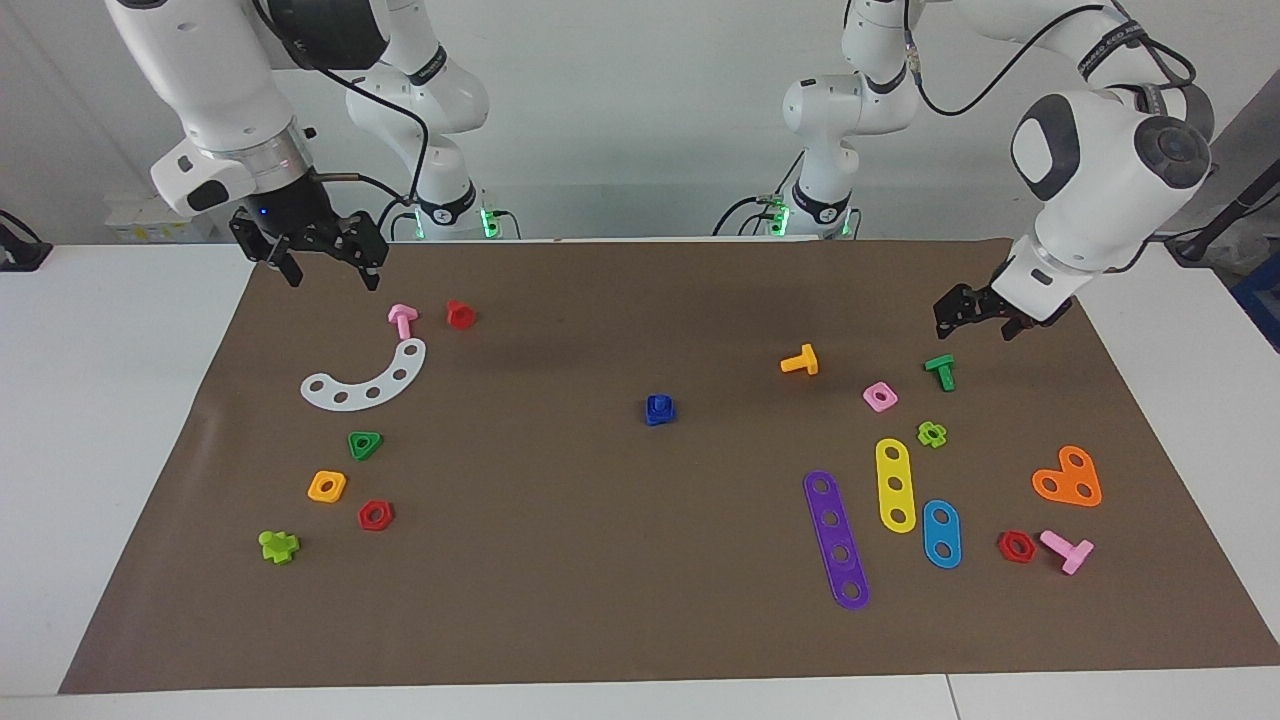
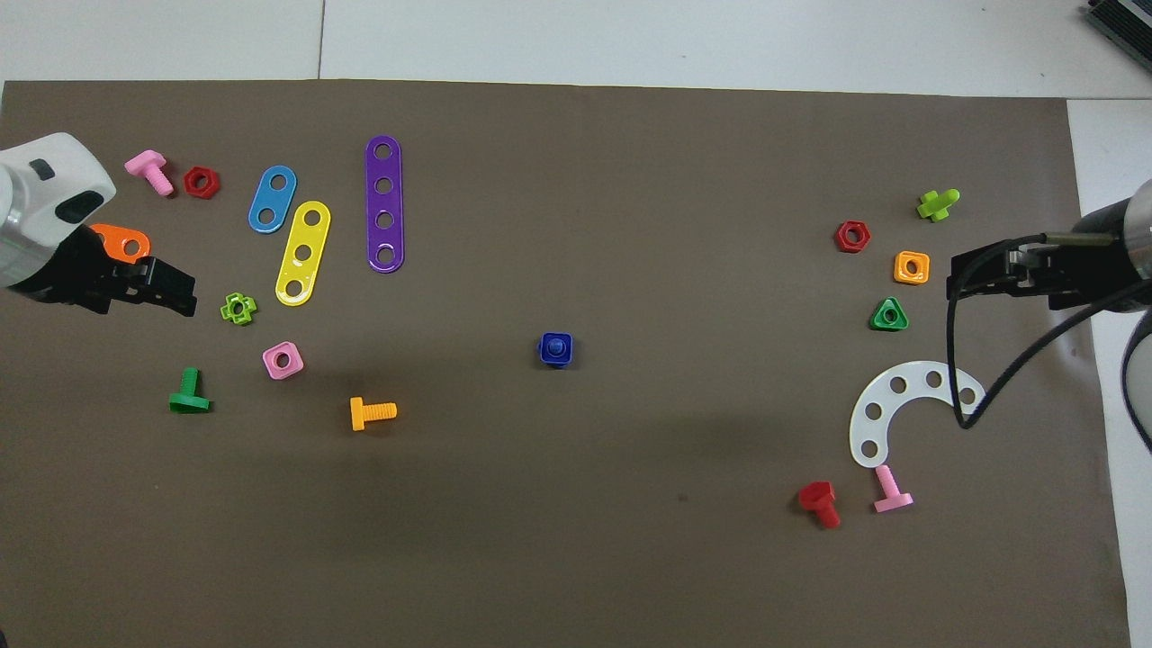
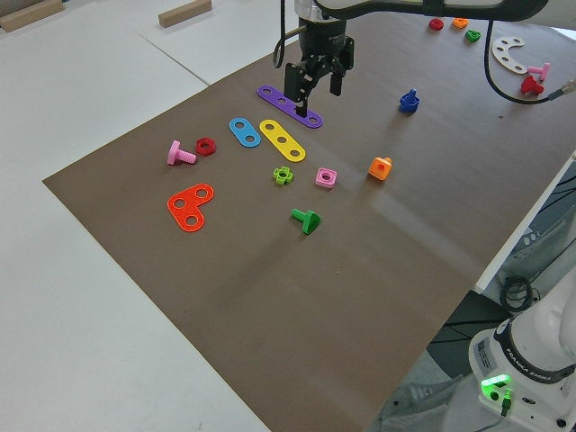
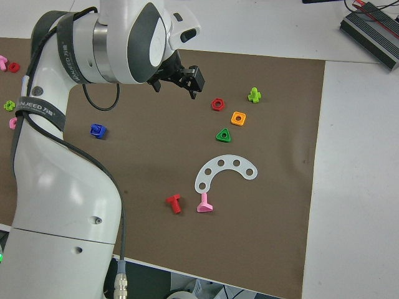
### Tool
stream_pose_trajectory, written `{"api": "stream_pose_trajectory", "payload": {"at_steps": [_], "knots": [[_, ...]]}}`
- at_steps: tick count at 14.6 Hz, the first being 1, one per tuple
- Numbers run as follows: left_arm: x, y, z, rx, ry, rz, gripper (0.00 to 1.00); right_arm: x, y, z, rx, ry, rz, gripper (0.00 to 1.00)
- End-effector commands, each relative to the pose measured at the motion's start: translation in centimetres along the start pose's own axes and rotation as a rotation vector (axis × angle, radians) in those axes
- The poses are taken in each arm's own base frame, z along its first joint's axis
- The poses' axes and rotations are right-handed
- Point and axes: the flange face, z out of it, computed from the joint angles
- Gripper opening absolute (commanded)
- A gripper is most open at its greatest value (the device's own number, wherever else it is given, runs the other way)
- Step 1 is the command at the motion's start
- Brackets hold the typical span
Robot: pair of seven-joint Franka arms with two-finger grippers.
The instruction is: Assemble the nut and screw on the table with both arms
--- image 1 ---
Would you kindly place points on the blue crate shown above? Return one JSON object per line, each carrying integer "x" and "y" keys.
{"x": 1262, "y": 295}

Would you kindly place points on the red toy screw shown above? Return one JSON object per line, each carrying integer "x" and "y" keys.
{"x": 460, "y": 314}

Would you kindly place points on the pink toy screw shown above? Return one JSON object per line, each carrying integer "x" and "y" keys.
{"x": 1068, "y": 550}
{"x": 402, "y": 320}

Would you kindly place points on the brown table mat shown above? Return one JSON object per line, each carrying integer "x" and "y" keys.
{"x": 620, "y": 560}

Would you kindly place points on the black clamp device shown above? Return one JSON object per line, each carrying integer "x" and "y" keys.
{"x": 20, "y": 250}

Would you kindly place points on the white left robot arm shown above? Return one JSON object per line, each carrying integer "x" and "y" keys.
{"x": 1100, "y": 150}

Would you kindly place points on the orange square toy nut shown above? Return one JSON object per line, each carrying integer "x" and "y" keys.
{"x": 316, "y": 490}

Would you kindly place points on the blue square toy nut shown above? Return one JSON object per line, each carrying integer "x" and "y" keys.
{"x": 658, "y": 402}

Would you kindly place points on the purple four-hole bar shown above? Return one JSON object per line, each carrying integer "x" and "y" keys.
{"x": 835, "y": 535}

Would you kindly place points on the orange toy screw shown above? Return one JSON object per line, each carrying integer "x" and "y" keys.
{"x": 800, "y": 362}

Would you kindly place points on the black pole stand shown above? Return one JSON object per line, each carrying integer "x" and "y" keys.
{"x": 1225, "y": 215}

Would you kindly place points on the white box yellow label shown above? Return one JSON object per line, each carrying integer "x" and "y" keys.
{"x": 135, "y": 225}

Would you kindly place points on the white curved perforated plate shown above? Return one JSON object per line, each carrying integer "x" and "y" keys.
{"x": 357, "y": 397}

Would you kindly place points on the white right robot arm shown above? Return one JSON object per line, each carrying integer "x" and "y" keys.
{"x": 220, "y": 80}

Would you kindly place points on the green toy screw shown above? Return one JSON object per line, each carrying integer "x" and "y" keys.
{"x": 941, "y": 370}

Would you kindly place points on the pink square toy nut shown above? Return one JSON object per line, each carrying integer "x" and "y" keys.
{"x": 869, "y": 390}

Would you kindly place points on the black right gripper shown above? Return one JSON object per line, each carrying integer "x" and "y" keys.
{"x": 290, "y": 210}

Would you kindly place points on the blue two-hole bar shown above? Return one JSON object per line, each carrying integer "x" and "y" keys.
{"x": 941, "y": 534}

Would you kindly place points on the lime cross toy screw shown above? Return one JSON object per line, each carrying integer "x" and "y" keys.
{"x": 277, "y": 546}

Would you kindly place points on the orange heart-shaped plate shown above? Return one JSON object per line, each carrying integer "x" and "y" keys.
{"x": 1068, "y": 478}

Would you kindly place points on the red hexagon toy nut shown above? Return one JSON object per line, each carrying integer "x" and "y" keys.
{"x": 1030, "y": 550}
{"x": 366, "y": 520}

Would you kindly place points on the lime cross toy nut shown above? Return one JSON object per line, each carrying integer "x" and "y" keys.
{"x": 940, "y": 436}

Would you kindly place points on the yellow three-hole bar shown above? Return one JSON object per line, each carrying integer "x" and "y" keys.
{"x": 895, "y": 467}

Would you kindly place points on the blue triangle toy screw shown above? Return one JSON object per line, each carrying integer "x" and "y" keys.
{"x": 655, "y": 420}

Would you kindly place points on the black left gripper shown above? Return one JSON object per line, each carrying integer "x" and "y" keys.
{"x": 988, "y": 302}

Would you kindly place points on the green triangle toy nut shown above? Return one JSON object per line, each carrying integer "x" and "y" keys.
{"x": 375, "y": 440}

